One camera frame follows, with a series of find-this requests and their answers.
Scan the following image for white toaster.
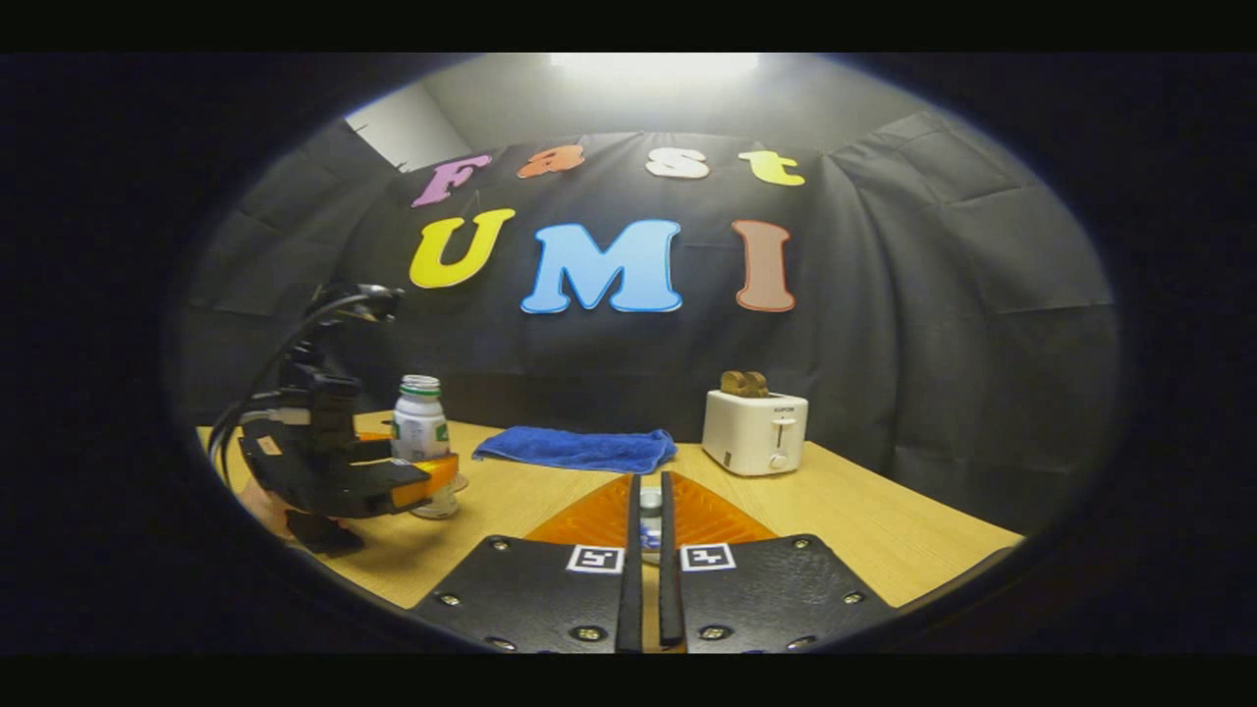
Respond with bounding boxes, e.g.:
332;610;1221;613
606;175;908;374
700;388;810;478

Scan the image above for black cable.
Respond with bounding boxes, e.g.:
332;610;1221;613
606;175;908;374
207;292;380;468

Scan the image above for black backdrop cloth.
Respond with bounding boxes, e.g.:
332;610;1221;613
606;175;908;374
177;108;1121;537

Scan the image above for white water bottle green label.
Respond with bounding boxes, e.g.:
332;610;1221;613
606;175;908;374
390;373;461;520

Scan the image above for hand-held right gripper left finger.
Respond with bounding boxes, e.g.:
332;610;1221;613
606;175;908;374
411;473;645;655

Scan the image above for blue towel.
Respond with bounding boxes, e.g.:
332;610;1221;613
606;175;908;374
471;424;680;476

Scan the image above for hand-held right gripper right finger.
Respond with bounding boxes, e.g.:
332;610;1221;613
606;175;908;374
659;470;896;654

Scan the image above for ceiling light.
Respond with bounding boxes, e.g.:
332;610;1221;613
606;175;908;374
548;52;761;85

